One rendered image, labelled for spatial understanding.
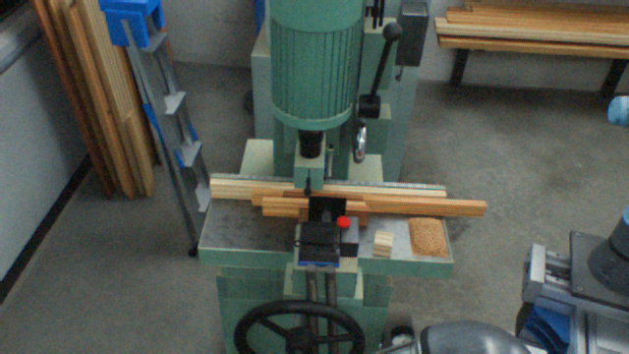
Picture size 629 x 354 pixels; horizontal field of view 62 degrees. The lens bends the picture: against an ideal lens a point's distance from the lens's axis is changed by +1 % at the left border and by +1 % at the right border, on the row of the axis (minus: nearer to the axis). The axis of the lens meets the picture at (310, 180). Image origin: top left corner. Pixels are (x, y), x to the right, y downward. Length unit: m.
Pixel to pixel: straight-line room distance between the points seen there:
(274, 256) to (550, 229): 1.84
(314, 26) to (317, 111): 0.18
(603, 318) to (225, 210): 0.99
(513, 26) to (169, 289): 2.25
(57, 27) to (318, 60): 1.54
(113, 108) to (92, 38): 0.33
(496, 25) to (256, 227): 2.19
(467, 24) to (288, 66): 2.17
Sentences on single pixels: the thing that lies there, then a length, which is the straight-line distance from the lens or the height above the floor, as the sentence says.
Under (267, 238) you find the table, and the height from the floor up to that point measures 0.90.
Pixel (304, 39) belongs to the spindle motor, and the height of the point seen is 1.40.
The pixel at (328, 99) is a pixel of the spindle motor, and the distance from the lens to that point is 1.05.
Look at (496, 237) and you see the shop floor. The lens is 2.68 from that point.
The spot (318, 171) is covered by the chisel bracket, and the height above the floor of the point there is 1.06.
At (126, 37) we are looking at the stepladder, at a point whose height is 1.04.
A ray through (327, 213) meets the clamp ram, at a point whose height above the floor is 0.96.
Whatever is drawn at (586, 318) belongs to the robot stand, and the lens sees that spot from 1.54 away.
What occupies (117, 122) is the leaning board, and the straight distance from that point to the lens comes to 2.54.
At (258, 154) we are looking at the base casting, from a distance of 1.66.
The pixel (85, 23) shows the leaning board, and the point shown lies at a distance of 2.33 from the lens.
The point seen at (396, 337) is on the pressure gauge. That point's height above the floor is 0.68.
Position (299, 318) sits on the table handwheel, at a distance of 1.20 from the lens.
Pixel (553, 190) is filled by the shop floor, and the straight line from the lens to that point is 3.07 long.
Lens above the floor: 1.83
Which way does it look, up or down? 41 degrees down
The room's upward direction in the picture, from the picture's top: 2 degrees clockwise
